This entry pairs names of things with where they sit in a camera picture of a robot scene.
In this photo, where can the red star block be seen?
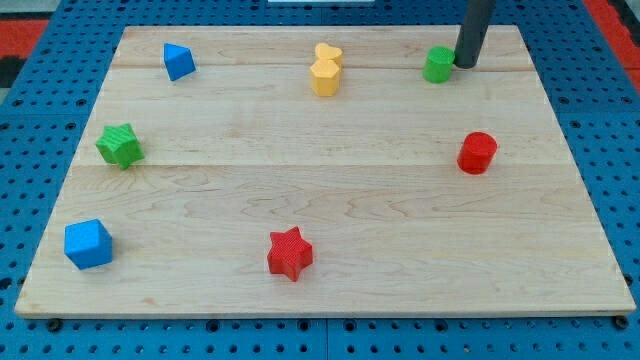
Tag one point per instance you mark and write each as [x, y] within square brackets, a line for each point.
[289, 254]

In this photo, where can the blue triangle block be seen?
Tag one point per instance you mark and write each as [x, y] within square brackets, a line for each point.
[178, 61]

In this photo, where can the green star block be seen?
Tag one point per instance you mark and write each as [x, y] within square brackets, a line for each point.
[119, 145]

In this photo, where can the light wooden board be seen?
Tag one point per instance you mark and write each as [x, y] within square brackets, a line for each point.
[243, 147]

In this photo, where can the yellow hexagon block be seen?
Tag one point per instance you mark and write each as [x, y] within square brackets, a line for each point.
[325, 77]

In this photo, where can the yellow heart block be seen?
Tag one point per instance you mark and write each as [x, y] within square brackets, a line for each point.
[324, 51]

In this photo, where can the red cylinder block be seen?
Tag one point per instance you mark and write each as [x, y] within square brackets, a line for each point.
[477, 152]

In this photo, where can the green cylinder block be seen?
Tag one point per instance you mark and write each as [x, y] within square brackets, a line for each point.
[438, 64]

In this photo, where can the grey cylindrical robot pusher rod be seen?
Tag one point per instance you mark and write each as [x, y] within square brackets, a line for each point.
[472, 32]

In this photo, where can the blue cube block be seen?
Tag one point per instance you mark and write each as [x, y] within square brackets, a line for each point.
[88, 244]

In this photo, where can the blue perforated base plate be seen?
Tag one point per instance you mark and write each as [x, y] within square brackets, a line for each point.
[43, 114]

